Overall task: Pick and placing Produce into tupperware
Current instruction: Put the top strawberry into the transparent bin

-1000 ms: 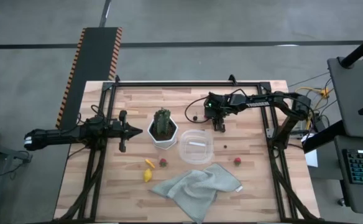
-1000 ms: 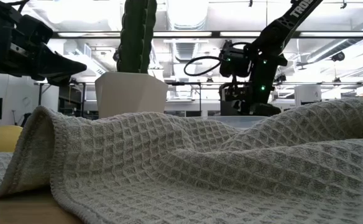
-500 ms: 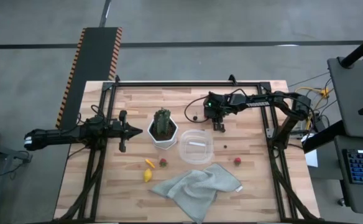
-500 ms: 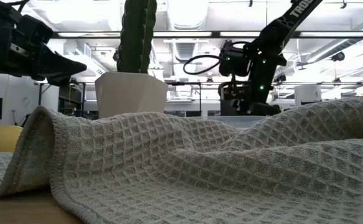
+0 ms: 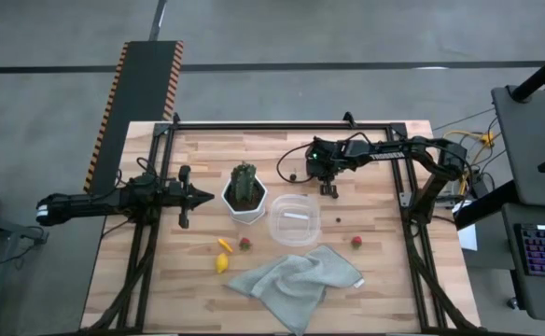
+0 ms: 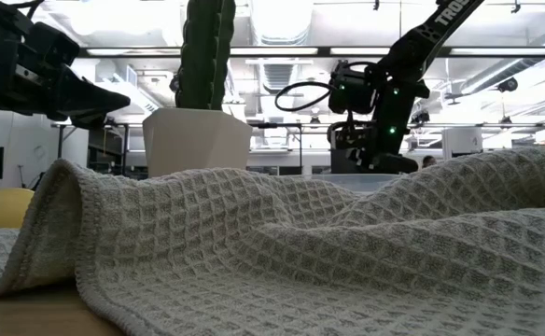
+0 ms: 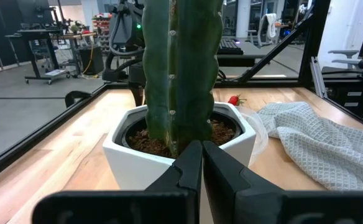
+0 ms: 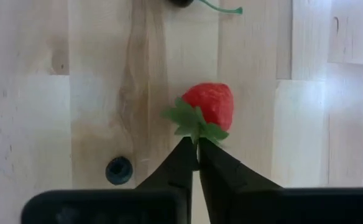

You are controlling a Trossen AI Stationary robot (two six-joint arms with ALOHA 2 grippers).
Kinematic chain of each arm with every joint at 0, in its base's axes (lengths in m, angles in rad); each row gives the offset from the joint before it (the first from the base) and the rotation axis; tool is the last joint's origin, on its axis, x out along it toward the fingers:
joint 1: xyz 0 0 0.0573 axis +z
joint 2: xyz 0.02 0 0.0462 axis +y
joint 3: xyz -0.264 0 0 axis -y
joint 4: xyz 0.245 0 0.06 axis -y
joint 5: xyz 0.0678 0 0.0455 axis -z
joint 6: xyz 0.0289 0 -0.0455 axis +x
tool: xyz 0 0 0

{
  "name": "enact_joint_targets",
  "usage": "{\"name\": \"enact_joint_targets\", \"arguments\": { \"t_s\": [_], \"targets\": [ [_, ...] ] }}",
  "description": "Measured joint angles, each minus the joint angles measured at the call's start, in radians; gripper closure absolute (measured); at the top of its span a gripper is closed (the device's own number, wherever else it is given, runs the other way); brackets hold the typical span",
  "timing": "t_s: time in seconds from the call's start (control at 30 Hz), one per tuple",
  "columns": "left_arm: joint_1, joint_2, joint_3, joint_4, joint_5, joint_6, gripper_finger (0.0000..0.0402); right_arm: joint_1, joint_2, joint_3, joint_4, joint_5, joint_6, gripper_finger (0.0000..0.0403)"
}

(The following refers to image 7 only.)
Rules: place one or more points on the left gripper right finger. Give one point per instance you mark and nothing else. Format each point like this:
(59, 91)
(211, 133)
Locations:
(231, 199)

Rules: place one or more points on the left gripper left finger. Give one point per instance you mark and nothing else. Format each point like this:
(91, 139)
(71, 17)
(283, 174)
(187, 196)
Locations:
(181, 202)

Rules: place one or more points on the white angular plant pot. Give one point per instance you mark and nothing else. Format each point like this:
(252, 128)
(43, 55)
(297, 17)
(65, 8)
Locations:
(131, 168)

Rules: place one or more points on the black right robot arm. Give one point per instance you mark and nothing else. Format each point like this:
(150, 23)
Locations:
(125, 34)

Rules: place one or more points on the clear plastic tupperware container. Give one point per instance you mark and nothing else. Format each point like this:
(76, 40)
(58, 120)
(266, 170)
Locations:
(257, 130)

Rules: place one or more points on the black inner pot with soil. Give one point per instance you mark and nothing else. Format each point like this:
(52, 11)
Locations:
(138, 143)

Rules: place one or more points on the red strawberry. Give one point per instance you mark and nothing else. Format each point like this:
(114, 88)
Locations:
(233, 100)

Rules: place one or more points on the grey waffle weave towel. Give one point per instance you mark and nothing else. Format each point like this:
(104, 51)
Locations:
(324, 149)

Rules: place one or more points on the tall green cactus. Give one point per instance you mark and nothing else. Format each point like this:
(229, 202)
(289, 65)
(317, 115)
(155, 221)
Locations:
(184, 77)

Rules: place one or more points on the black office desk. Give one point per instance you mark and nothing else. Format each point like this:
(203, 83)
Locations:
(237, 60)

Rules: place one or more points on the black table clamp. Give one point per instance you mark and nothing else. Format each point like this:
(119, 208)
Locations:
(72, 95)

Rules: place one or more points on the black computer keyboard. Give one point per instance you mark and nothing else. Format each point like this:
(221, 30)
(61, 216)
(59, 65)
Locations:
(229, 46)

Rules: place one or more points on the black drawer cabinet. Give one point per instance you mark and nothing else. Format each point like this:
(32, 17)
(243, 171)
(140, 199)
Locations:
(352, 99)

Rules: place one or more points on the black box cabinet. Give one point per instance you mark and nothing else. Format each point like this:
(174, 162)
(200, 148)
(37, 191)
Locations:
(91, 60)

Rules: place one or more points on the white office chair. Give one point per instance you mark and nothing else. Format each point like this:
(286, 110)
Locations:
(267, 31)

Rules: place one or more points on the grey office chair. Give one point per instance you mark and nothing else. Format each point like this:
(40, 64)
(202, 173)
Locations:
(343, 52)

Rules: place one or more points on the shelf with storage bins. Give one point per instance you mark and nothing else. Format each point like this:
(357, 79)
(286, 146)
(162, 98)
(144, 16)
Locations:
(102, 28)

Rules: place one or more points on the wooden top workbench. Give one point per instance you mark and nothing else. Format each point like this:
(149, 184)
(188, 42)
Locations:
(76, 35)

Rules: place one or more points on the black wheeled standing desk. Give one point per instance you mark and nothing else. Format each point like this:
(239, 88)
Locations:
(41, 34)

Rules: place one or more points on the silver aluminium rail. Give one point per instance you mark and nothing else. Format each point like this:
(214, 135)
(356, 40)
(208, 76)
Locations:
(318, 77)

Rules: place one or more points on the black aluminium rig frame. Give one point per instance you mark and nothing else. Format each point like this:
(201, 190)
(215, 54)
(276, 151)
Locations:
(44, 130)

